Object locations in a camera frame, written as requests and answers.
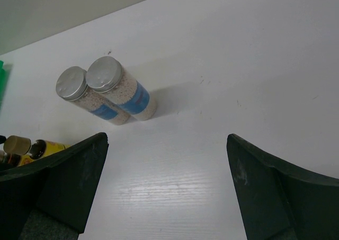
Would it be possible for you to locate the green plastic compartment tray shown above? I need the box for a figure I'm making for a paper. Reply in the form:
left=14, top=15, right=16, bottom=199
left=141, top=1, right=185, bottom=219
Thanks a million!
left=0, top=60, right=13, bottom=108

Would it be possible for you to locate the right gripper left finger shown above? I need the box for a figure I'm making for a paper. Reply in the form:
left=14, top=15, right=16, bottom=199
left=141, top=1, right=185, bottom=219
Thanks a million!
left=1, top=132, right=109, bottom=239

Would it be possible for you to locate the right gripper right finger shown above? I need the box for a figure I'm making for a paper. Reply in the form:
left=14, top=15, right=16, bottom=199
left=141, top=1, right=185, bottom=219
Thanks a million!
left=226, top=134, right=338, bottom=239

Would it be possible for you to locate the left silver lid salt jar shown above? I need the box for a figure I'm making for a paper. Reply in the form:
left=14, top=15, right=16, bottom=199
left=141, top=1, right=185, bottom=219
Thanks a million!
left=56, top=66, right=130, bottom=126

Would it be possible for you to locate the right silver lid salt jar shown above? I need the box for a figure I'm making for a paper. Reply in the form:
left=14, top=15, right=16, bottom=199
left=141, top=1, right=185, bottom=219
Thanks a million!
left=86, top=56, right=157, bottom=121

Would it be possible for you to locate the small yellow bottle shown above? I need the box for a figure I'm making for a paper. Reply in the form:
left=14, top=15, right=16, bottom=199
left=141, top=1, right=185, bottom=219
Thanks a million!
left=0, top=150, right=31, bottom=171
left=3, top=135, right=72, bottom=163

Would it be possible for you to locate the silver lid salt jar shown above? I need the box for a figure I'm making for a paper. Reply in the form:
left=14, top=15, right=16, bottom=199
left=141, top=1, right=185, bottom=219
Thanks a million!
left=56, top=66, right=130, bottom=126
left=86, top=56, right=157, bottom=121

